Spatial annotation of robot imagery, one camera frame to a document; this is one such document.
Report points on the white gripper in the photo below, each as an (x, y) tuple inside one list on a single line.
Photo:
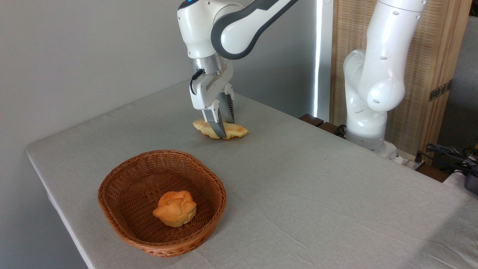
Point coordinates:
[(203, 93)]

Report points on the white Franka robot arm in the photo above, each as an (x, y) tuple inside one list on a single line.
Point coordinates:
[(384, 56)]

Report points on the round golden bread roll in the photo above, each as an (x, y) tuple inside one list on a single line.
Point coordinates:
[(175, 209)]

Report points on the brown wicker basket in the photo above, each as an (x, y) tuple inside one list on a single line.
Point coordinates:
[(127, 186)]

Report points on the dark brown wooden block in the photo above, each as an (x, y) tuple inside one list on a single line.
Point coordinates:
[(329, 127), (311, 119)]

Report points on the grey tablecloth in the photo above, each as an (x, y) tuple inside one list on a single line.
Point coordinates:
[(317, 186)]

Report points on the white power strip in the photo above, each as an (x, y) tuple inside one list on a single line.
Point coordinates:
[(409, 161)]

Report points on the dark metal screen hinge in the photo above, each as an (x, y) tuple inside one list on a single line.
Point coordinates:
[(440, 90)]

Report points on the white vertical frame strip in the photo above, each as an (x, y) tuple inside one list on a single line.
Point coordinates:
[(324, 56)]

